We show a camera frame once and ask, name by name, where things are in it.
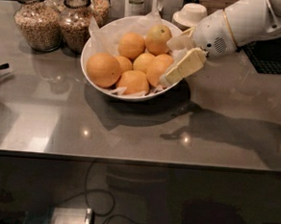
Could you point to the white ceramic bowl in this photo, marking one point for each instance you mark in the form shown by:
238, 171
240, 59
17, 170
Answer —
97, 40

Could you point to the small orange between front ones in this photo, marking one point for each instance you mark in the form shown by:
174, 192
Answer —
125, 63

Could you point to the large orange front left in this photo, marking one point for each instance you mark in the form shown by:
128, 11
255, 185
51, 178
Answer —
103, 69

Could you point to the glass jar of grains rear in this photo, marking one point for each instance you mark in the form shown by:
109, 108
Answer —
100, 9

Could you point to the clear glass bottle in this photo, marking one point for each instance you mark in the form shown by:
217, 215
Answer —
135, 7

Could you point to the glass jar of grains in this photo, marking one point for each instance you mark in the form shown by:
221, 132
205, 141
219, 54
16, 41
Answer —
38, 24
100, 9
74, 23

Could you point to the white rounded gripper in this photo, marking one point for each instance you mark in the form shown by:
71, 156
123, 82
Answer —
213, 34

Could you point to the yellowish orange back right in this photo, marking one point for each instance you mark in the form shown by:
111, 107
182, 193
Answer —
156, 38

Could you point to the stack of paper bowls left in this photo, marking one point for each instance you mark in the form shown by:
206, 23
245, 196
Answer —
189, 15

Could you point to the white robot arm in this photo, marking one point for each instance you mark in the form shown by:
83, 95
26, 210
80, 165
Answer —
253, 20

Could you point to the glass jar of grains left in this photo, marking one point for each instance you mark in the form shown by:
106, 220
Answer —
38, 24

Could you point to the metal box under table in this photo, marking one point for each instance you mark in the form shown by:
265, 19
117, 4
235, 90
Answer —
71, 216

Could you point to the white paper bowl liner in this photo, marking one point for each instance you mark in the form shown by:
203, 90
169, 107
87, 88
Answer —
104, 37

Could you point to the wooden box in background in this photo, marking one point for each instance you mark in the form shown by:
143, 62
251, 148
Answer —
215, 5

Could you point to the black rubber mat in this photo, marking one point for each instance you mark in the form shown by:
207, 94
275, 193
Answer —
265, 55

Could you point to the glass jar of grains middle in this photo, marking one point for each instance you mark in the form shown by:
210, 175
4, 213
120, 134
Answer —
74, 23

